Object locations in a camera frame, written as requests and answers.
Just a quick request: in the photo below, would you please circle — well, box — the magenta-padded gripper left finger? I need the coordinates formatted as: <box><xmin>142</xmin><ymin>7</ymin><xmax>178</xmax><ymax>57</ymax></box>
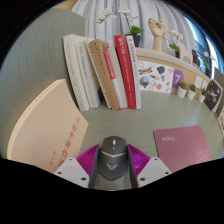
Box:
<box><xmin>53</xmin><ymin>143</ymin><xmax>101</xmax><ymax>190</ymax></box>

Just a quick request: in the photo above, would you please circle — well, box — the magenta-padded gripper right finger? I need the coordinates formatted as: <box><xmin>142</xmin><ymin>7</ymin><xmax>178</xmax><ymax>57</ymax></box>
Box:
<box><xmin>126</xmin><ymin>143</ymin><xmax>173</xmax><ymax>189</ymax></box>

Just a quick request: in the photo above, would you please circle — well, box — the dark grey computer mouse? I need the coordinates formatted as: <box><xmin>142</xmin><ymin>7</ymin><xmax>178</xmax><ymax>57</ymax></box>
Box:
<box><xmin>97</xmin><ymin>135</ymin><xmax>129</xmax><ymax>182</ymax></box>

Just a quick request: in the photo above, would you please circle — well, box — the mauve pink mouse pad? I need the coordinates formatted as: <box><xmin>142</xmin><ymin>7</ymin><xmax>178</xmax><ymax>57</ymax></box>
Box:
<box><xmin>152</xmin><ymin>125</ymin><xmax>213</xmax><ymax>174</ymax></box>

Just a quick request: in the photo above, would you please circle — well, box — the beige book with red lettering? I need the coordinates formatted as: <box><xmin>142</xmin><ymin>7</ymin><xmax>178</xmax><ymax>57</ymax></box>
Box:
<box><xmin>6</xmin><ymin>78</ymin><xmax>90</xmax><ymax>174</ymax></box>

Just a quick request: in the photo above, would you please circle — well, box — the small plant in white pot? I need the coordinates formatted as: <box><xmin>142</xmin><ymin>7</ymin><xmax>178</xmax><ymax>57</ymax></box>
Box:
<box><xmin>176</xmin><ymin>80</ymin><xmax>189</xmax><ymax>99</ymax></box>
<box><xmin>198</xmin><ymin>87</ymin><xmax>208</xmax><ymax>104</ymax></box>
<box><xmin>186</xmin><ymin>83</ymin><xmax>198</xmax><ymax>101</ymax></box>

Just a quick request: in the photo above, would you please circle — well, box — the white card with stickers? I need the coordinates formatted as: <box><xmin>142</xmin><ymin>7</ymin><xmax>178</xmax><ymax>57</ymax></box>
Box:
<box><xmin>137</xmin><ymin>60</ymin><xmax>175</xmax><ymax>94</ymax></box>

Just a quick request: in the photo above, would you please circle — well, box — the round purple sign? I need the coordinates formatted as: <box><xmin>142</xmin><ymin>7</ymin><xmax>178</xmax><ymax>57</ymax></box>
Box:
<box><xmin>171</xmin><ymin>69</ymin><xmax>185</xmax><ymax>89</ymax></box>

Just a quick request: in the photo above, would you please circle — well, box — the slim white book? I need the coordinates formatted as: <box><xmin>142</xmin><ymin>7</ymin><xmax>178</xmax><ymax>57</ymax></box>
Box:
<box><xmin>75</xmin><ymin>39</ymin><xmax>101</xmax><ymax>109</ymax></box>

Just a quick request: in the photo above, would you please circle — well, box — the black-covered book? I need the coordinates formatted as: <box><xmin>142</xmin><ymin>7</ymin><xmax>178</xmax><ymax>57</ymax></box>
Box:
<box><xmin>203</xmin><ymin>78</ymin><xmax>224</xmax><ymax>113</ymax></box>

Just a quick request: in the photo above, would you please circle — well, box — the pale grey book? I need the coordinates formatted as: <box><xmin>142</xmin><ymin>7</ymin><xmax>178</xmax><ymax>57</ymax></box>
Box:
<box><xmin>107</xmin><ymin>46</ymin><xmax>129</xmax><ymax>109</ymax></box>

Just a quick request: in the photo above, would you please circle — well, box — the thick white book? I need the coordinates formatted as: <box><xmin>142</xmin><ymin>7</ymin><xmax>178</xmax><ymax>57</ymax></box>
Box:
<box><xmin>62</xmin><ymin>33</ymin><xmax>90</xmax><ymax>112</ymax></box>

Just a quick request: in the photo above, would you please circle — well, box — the brown book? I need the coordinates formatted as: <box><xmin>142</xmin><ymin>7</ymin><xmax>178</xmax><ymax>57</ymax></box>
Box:
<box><xmin>89</xmin><ymin>38</ymin><xmax>120</xmax><ymax>111</ymax></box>

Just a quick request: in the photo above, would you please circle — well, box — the thin red-and-white book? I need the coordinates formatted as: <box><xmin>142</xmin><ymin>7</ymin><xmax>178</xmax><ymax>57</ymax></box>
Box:
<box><xmin>102</xmin><ymin>49</ymin><xmax>124</xmax><ymax>110</ymax></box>

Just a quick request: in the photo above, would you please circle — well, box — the white orchid in black pot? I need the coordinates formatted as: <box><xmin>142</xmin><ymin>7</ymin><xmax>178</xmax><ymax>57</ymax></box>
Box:
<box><xmin>168</xmin><ymin>30</ymin><xmax>184</xmax><ymax>59</ymax></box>
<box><xmin>96</xmin><ymin>6</ymin><xmax>145</xmax><ymax>48</ymax></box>
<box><xmin>201</xmin><ymin>51</ymin><xmax>218</xmax><ymax>78</ymax></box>

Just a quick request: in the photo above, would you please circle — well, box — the beige desk ledge with backboard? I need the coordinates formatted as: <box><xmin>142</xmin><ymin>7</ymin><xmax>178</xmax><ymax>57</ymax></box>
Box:
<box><xmin>134</xmin><ymin>47</ymin><xmax>214</xmax><ymax>98</ymax></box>

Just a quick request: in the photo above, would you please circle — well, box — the green desk partition panel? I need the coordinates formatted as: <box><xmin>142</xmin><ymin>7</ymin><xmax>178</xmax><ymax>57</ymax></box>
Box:
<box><xmin>213</xmin><ymin>66</ymin><xmax>224</xmax><ymax>88</ymax></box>
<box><xmin>0</xmin><ymin>8</ymin><xmax>86</xmax><ymax>158</ymax></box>

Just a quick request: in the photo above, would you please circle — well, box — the pink wooden horse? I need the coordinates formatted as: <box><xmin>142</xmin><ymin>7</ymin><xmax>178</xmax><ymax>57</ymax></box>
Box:
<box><xmin>175</xmin><ymin>40</ymin><xmax>194</xmax><ymax>65</ymax></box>

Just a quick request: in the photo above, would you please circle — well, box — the black wooden horse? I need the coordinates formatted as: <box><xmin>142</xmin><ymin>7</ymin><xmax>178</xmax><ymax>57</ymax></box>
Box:
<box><xmin>191</xmin><ymin>49</ymin><xmax>201</xmax><ymax>68</ymax></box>

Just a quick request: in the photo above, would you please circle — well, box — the wooden artist mannequin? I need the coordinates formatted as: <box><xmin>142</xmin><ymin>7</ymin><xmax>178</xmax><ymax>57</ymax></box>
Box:
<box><xmin>158</xmin><ymin>18</ymin><xmax>178</xmax><ymax>52</ymax></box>

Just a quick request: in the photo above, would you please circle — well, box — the wooden hand model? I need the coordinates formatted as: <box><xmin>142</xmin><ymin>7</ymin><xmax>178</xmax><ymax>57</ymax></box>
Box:
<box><xmin>147</xmin><ymin>17</ymin><xmax>167</xmax><ymax>53</ymax></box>

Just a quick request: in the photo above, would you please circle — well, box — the light grey curtain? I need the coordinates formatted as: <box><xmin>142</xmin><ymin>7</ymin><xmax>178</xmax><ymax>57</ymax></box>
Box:
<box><xmin>71</xmin><ymin>0</ymin><xmax>198</xmax><ymax>51</ymax></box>

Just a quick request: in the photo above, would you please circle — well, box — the white wall socket plate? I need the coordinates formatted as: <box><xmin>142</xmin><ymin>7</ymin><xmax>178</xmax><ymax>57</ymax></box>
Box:
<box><xmin>194</xmin><ymin>75</ymin><xmax>204</xmax><ymax>89</ymax></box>

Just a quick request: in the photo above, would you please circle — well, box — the window with dark frame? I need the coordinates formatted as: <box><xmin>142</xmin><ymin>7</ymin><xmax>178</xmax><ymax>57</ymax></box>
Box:
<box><xmin>184</xmin><ymin>16</ymin><xmax>221</xmax><ymax>71</ymax></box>

